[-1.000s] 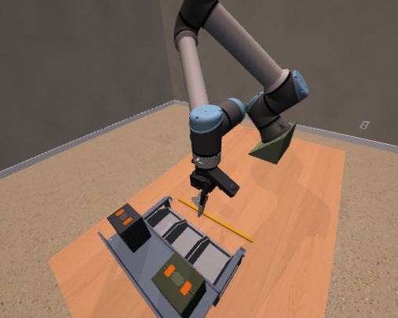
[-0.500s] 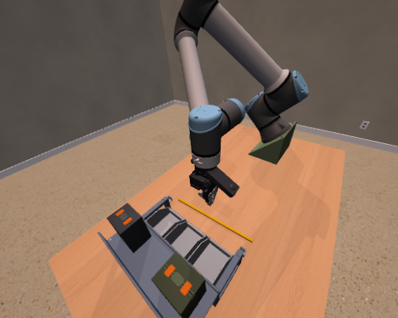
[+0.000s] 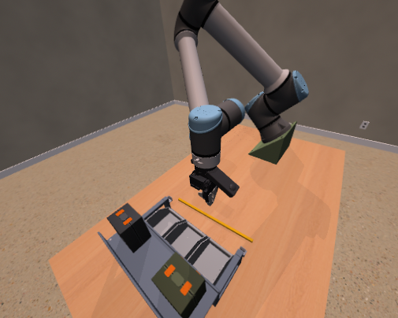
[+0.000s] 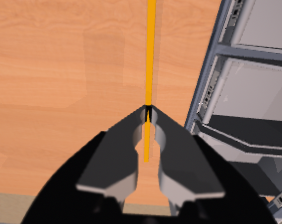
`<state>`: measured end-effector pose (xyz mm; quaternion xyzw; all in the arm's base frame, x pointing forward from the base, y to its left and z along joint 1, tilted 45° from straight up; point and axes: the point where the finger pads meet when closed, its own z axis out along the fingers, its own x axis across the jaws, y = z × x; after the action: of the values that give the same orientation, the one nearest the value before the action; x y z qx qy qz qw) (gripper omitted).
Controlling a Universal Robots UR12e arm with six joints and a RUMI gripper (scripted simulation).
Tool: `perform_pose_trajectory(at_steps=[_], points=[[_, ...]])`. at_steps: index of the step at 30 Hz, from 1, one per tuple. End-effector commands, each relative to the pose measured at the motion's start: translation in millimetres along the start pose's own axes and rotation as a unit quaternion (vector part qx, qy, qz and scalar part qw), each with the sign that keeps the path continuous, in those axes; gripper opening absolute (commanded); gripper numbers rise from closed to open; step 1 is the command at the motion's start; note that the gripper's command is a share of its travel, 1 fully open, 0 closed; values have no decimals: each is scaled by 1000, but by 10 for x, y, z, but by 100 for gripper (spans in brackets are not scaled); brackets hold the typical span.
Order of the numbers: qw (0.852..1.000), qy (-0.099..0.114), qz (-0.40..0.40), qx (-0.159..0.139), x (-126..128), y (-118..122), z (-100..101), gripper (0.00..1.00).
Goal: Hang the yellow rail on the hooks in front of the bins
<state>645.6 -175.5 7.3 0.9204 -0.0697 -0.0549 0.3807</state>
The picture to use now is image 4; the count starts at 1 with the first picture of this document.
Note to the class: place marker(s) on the grey metal rack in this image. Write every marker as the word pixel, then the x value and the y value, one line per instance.
pixel 275 205

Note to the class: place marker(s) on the yellow bar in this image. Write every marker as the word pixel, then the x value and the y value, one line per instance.
pixel 149 69

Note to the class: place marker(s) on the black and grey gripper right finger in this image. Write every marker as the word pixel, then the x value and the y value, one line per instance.
pixel 190 169

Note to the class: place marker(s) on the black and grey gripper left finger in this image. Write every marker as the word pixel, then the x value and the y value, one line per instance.
pixel 105 166

